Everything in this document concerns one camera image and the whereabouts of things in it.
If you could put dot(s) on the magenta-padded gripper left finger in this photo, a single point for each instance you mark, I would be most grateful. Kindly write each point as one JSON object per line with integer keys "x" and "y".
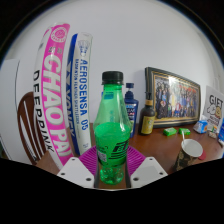
{"x": 75, "y": 171}

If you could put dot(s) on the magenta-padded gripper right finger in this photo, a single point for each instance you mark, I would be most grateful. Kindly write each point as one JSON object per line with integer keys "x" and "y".
{"x": 148, "y": 170}

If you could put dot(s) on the green plastic drink bottle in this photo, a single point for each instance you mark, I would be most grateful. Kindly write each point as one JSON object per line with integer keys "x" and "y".
{"x": 112, "y": 140}

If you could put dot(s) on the floral patterned mug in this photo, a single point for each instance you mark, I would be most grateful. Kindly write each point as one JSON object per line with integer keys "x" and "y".
{"x": 185, "y": 158}

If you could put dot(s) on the small green box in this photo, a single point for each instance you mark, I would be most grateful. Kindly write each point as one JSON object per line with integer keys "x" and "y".
{"x": 170, "y": 131}
{"x": 184, "y": 131}

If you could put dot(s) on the spoon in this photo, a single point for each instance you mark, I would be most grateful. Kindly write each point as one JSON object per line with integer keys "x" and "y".
{"x": 183, "y": 138}

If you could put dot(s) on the brown pump bottle yellow label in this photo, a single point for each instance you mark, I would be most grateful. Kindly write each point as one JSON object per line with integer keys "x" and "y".
{"x": 147, "y": 120}

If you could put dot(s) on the flat round red coaster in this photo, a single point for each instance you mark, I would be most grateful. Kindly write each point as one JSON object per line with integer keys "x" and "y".
{"x": 203, "y": 155}

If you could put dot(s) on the dark blue pump bottle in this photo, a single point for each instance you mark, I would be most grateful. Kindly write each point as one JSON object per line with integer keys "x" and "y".
{"x": 132, "y": 110}

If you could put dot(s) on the brown wooden chair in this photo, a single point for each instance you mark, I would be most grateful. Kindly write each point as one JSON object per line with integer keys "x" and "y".
{"x": 28, "y": 130}

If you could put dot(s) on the pink shuttlecock tube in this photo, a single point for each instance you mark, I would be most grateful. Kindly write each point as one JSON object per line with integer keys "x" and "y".
{"x": 55, "y": 100}

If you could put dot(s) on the small patterned pouch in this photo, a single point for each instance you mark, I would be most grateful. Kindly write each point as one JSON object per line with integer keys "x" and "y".
{"x": 212, "y": 132}

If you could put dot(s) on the white shuttlecock tube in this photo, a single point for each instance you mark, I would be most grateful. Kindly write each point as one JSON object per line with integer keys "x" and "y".
{"x": 81, "y": 96}

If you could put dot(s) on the framed group photo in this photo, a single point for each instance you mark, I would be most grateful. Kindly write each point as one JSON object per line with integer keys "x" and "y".
{"x": 175, "y": 98}

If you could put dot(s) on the white paper gift bag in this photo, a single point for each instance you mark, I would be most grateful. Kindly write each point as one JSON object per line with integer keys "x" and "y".
{"x": 213, "y": 105}

